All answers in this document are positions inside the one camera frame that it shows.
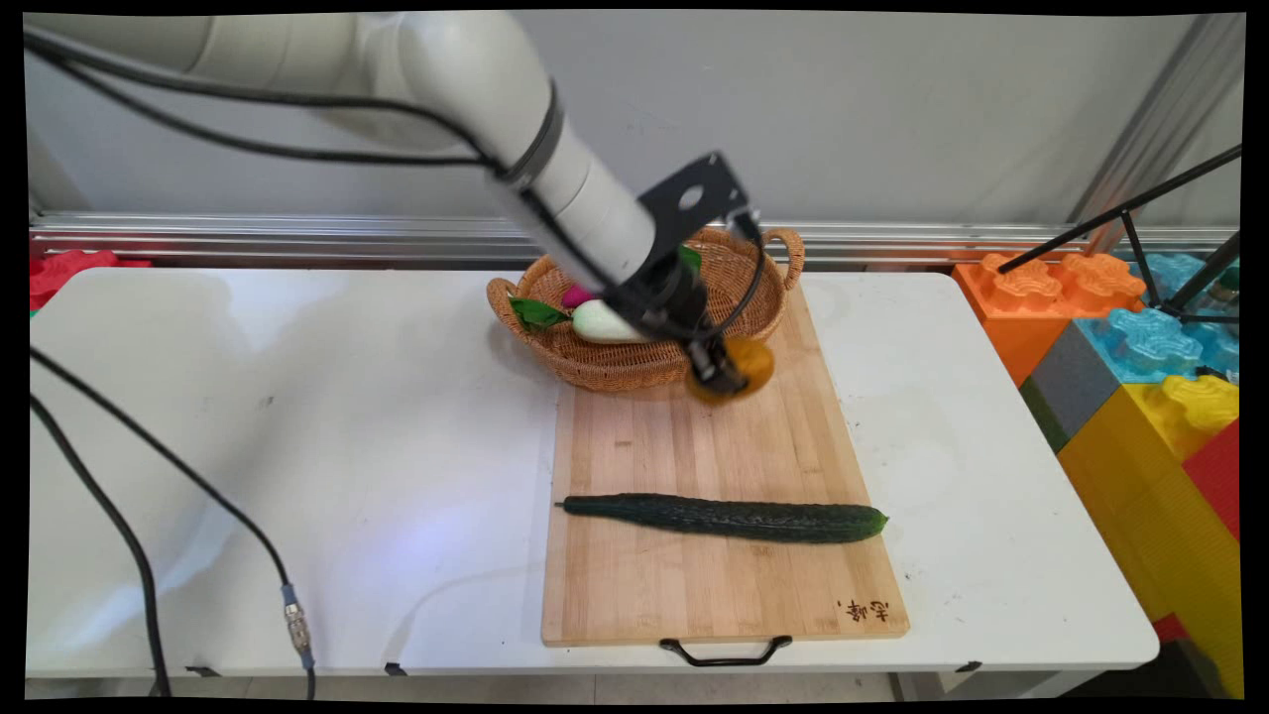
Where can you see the big red toy block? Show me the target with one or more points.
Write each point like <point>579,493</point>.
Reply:
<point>1217,476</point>

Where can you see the big yellow toy block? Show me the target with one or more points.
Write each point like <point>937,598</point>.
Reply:
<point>1150,506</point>

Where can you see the green pepper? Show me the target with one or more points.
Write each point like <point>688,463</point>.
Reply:
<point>690,260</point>

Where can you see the big orange toy block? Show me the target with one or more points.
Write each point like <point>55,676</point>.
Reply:
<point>1021,312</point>

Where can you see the big grey toy block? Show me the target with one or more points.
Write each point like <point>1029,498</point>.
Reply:
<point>1076,382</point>

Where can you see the brown potato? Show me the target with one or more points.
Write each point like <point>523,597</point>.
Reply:
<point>757,362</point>

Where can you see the wooden cutting board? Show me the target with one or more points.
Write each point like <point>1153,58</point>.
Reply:
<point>714,585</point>

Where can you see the purple sweet potato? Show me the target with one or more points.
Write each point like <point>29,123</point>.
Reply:
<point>575,296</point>

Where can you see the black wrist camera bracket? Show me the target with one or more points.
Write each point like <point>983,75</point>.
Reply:
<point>714,193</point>

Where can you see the black tripod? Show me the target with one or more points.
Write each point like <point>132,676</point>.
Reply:
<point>1140,243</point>

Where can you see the horizontal aluminium rail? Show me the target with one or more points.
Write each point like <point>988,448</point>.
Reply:
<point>892,241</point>

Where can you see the dark green cucumber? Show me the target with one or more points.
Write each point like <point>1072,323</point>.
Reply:
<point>734,519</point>

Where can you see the white radish with leaf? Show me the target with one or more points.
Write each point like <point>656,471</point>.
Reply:
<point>595,322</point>

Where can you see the woven wicker basket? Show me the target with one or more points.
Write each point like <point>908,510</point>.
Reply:
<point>595,365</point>

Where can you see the big blue toy block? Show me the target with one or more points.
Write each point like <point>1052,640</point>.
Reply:
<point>1150,342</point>

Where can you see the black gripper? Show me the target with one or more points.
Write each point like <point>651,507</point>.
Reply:
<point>666,297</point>

